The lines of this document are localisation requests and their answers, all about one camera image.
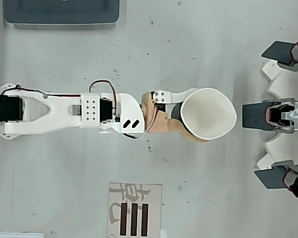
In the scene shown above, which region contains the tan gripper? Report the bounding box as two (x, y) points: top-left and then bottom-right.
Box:
(141, 87), (212, 144)

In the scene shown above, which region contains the white paper cup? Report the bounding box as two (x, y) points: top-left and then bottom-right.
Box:
(170, 87), (238, 141)

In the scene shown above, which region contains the white scalloped valve base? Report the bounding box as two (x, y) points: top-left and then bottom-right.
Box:
(254, 60), (298, 172)

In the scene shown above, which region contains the printed label sheet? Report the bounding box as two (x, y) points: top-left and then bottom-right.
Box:
(106, 182), (163, 238)

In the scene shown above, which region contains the grey plastic tray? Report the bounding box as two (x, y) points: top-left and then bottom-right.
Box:
(2, 0), (121, 30)

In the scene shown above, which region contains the red black looped servo cable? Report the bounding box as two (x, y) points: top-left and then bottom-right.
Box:
(88, 80), (122, 118)

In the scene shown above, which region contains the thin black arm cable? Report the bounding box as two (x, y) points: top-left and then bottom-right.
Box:
(1, 85), (48, 98)

